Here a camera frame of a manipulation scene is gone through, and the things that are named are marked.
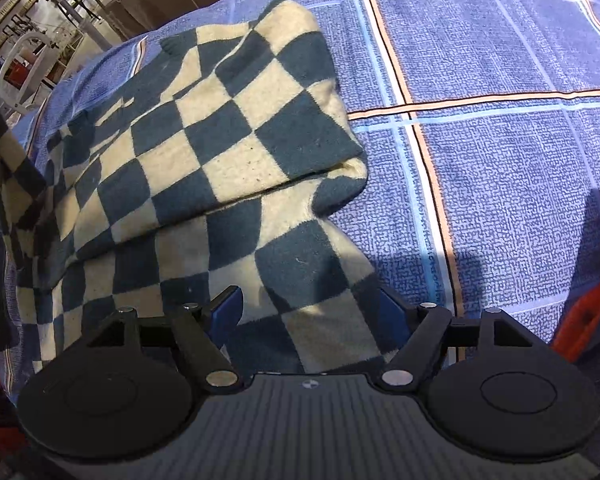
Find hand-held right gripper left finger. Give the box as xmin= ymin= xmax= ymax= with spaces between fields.
xmin=82 ymin=285 xmax=244 ymax=393

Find storage shelves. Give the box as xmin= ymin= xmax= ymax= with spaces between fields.
xmin=0 ymin=0 xmax=106 ymax=86

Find white metal pole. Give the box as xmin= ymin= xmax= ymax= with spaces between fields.
xmin=17 ymin=0 xmax=117 ymax=52

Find blue plaid bed sheet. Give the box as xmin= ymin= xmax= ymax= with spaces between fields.
xmin=2 ymin=0 xmax=600 ymax=401

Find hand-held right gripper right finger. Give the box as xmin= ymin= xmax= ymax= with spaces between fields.
xmin=377 ymin=286 xmax=548 ymax=391

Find orange garment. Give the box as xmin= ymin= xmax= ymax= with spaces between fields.
xmin=550 ymin=179 xmax=600 ymax=366

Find green and cream checkered sweater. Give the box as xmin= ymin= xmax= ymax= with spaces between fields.
xmin=0 ymin=0 xmax=387 ymax=376

